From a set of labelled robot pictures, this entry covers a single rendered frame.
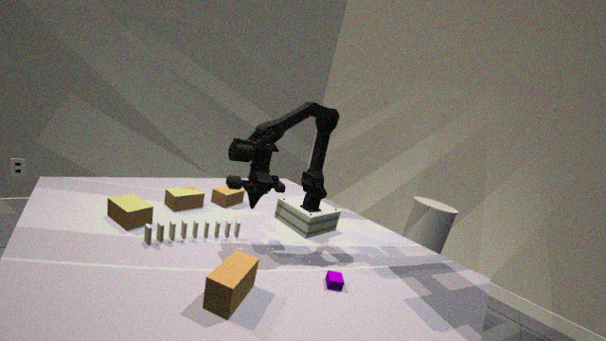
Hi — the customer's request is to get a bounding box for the purple block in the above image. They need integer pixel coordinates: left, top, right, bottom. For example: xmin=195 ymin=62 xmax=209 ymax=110
xmin=325 ymin=271 xmax=344 ymax=291

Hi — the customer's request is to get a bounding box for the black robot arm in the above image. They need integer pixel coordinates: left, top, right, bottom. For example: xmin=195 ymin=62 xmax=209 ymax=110
xmin=228 ymin=101 xmax=340 ymax=213

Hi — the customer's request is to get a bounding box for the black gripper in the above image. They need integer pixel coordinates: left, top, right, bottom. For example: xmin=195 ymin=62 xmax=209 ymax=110
xmin=225 ymin=162 xmax=285 ymax=209

